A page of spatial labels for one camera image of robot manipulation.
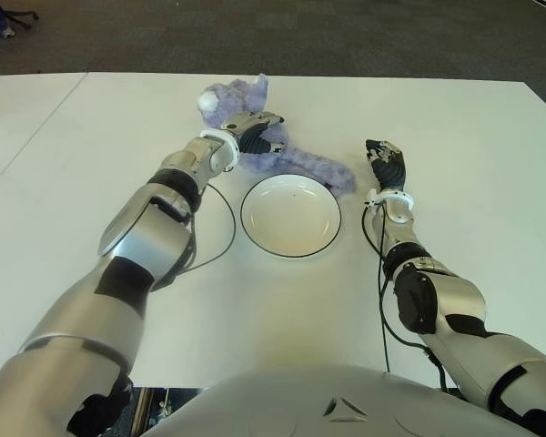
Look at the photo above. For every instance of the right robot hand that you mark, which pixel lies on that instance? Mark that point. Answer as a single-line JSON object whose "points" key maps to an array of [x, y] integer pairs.
{"points": [[391, 173]]}

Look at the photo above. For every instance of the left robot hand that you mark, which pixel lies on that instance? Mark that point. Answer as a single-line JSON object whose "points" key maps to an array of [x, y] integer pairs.
{"points": [[250, 141]]}

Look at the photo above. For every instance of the purple plush doll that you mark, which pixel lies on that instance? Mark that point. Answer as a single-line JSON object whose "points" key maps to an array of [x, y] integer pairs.
{"points": [[236, 98]]}

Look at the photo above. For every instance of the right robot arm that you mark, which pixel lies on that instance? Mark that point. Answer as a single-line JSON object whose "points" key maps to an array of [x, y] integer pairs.
{"points": [[459, 291]]}

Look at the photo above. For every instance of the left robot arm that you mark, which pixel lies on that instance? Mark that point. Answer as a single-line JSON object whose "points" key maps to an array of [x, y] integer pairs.
{"points": [[141, 236]]}

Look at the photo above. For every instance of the white plate black rim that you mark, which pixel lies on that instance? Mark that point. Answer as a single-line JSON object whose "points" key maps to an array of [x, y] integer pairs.
{"points": [[291, 216]]}

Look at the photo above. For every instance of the silver robot torso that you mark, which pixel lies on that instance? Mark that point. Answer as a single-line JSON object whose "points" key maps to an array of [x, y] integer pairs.
{"points": [[336, 400]]}

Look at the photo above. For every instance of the black office chair base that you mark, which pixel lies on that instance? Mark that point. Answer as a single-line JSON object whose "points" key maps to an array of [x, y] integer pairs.
{"points": [[25, 16]]}

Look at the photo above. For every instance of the white sneaker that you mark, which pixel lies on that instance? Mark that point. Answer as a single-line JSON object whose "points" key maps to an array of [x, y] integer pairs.
{"points": [[7, 33]]}

